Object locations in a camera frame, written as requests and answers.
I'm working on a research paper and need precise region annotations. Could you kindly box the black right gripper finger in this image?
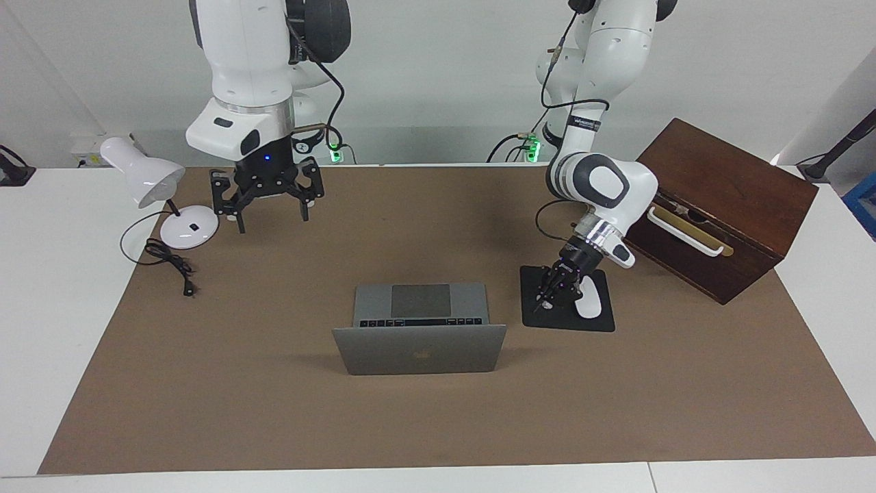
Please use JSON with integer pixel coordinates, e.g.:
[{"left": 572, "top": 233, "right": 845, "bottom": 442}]
[
  {"left": 277, "top": 157, "right": 324, "bottom": 221},
  {"left": 210, "top": 170, "right": 254, "bottom": 233}
]

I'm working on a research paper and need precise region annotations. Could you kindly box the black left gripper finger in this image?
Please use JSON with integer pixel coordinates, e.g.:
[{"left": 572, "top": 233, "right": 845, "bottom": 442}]
[
  {"left": 547, "top": 275, "right": 581, "bottom": 309},
  {"left": 535, "top": 268, "right": 558, "bottom": 312}
]

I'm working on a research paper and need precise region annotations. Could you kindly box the silver laptop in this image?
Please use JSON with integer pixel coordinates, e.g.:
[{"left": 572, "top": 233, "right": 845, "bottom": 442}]
[{"left": 332, "top": 283, "right": 508, "bottom": 376}]

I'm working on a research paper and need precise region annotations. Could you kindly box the white computer mouse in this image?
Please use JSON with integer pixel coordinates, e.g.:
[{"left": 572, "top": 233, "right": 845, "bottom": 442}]
[{"left": 574, "top": 277, "right": 603, "bottom": 320}]

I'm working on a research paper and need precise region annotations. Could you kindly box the black mouse pad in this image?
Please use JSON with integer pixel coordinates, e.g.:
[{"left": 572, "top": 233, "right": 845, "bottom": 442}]
[{"left": 519, "top": 266, "right": 616, "bottom": 333}]

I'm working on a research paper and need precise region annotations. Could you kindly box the white desk lamp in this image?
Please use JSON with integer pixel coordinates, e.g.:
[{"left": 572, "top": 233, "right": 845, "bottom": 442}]
[{"left": 101, "top": 136, "right": 220, "bottom": 250}]

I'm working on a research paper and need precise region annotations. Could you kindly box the dark brown wooden box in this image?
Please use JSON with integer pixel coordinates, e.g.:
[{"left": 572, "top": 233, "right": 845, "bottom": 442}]
[{"left": 624, "top": 118, "right": 819, "bottom": 305}]

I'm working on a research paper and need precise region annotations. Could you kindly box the brown table mat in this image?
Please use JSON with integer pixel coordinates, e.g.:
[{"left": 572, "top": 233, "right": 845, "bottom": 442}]
[{"left": 38, "top": 163, "right": 876, "bottom": 475}]

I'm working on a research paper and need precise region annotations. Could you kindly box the black stand leg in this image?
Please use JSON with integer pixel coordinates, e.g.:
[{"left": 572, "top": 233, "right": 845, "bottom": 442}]
[{"left": 797, "top": 110, "right": 876, "bottom": 182}]

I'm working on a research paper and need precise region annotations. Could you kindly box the black lamp power cable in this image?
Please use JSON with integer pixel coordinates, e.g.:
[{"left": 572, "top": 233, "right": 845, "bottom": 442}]
[{"left": 120, "top": 209, "right": 199, "bottom": 298}]

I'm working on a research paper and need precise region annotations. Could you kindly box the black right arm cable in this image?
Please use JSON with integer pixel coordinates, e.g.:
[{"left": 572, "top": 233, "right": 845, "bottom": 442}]
[{"left": 291, "top": 24, "right": 345, "bottom": 148}]

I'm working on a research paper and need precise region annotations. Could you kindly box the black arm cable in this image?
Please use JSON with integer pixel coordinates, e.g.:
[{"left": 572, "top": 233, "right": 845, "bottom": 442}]
[
  {"left": 535, "top": 10, "right": 611, "bottom": 244},
  {"left": 291, "top": 24, "right": 345, "bottom": 148}
]

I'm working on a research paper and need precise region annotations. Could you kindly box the white box handle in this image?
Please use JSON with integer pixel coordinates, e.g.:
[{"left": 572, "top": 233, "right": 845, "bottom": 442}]
[{"left": 647, "top": 206, "right": 725, "bottom": 258}]

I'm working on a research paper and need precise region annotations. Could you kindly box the black left base cable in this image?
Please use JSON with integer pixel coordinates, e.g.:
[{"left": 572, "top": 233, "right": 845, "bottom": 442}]
[{"left": 487, "top": 127, "right": 548, "bottom": 164}]

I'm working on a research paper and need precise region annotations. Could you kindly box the white wall socket strip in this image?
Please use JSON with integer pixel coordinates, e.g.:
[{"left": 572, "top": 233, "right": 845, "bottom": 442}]
[{"left": 70, "top": 134, "right": 110, "bottom": 168}]

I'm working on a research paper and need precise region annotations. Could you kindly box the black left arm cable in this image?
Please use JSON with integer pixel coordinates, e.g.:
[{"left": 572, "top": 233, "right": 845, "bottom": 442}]
[{"left": 535, "top": 10, "right": 611, "bottom": 244}]

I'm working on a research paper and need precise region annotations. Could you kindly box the black clamp mount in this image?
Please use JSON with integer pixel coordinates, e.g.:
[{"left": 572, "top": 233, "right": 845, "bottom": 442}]
[{"left": 0, "top": 145, "right": 36, "bottom": 187}]

